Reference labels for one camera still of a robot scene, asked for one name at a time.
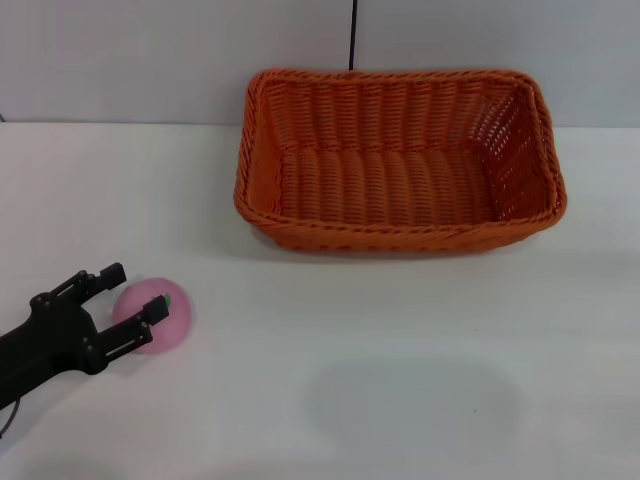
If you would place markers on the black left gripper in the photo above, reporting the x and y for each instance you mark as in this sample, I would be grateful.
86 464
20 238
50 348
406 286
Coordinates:
50 335

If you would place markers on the pink toy peach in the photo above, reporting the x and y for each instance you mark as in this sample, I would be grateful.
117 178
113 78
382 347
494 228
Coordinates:
177 330

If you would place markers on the orange woven rectangular basket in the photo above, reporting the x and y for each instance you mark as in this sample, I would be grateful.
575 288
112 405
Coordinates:
390 190

